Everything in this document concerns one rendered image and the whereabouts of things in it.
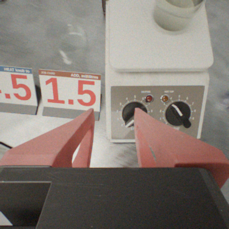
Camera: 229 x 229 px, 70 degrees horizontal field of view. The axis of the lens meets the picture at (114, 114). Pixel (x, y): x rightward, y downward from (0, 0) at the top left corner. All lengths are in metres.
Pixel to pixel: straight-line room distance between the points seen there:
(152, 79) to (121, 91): 0.04
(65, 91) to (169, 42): 0.16
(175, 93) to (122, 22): 0.11
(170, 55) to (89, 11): 0.21
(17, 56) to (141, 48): 0.22
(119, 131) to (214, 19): 0.28
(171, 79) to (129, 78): 0.05
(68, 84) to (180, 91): 0.15
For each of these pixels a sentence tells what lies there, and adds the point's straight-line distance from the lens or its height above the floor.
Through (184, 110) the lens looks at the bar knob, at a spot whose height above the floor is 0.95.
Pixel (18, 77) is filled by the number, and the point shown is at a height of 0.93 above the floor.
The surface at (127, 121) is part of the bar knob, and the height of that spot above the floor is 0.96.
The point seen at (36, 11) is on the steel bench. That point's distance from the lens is 0.39.
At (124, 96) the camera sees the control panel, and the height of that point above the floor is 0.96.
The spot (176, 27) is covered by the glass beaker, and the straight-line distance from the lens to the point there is 0.21.
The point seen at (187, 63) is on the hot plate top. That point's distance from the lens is 0.21.
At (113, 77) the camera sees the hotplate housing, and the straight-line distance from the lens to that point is 0.21.
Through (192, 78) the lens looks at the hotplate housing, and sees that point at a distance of 0.23.
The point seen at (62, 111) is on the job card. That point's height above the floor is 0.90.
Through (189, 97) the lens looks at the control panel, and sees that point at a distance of 0.23.
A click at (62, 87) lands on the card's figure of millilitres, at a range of 0.26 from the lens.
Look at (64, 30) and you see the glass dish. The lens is 0.33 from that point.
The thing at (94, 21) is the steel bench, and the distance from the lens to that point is 0.35.
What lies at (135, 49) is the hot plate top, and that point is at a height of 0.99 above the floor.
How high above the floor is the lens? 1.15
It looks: 77 degrees down
